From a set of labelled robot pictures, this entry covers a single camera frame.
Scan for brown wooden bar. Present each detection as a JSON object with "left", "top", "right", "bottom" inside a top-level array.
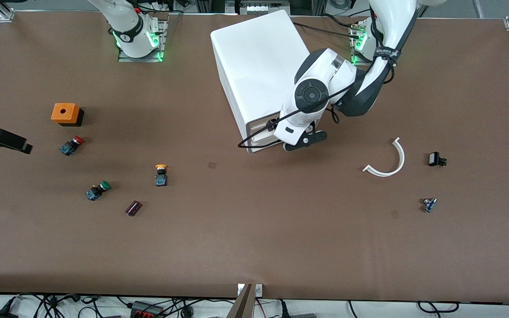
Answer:
[{"left": 227, "top": 284, "right": 255, "bottom": 318}]

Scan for grey metal frame device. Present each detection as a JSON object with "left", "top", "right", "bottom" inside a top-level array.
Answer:
[{"left": 226, "top": 0, "right": 291, "bottom": 15}]

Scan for red push button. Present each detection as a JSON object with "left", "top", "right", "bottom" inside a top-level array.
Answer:
[{"left": 59, "top": 136, "right": 85, "bottom": 156}]

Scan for white curved plastic strip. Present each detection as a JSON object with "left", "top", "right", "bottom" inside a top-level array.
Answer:
[{"left": 362, "top": 137, "right": 406, "bottom": 177}]

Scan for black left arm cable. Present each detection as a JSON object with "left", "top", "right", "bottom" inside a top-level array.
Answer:
[{"left": 238, "top": 9, "right": 396, "bottom": 148}]

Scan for white empty drawer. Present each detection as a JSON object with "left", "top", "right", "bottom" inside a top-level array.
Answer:
[
  {"left": 251, "top": 136, "right": 289, "bottom": 153},
  {"left": 250, "top": 127, "right": 282, "bottom": 142}
]

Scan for white drawer with button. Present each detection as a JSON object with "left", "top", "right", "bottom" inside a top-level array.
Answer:
[{"left": 248, "top": 116, "right": 281, "bottom": 132}]

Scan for orange box with hole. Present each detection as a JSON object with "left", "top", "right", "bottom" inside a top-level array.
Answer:
[{"left": 51, "top": 103, "right": 84, "bottom": 127}]

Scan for white drawer cabinet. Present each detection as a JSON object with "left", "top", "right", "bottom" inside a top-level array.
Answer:
[{"left": 210, "top": 10, "right": 333, "bottom": 154}]

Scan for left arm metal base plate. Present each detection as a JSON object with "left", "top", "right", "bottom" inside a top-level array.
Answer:
[{"left": 351, "top": 22, "right": 398, "bottom": 67}]

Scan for green push button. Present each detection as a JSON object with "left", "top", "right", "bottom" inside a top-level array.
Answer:
[{"left": 86, "top": 181, "right": 112, "bottom": 201}]

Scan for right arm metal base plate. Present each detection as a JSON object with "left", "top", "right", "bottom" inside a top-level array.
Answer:
[{"left": 118, "top": 20, "right": 168, "bottom": 63}]

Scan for black orange power strip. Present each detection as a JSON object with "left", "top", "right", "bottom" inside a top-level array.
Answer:
[{"left": 131, "top": 301, "right": 163, "bottom": 318}]

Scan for white metal bracket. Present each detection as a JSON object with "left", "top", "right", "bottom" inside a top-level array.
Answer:
[{"left": 237, "top": 284, "right": 264, "bottom": 297}]

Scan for black cable on table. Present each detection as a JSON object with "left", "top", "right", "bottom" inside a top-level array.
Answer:
[{"left": 292, "top": 21, "right": 361, "bottom": 38}]

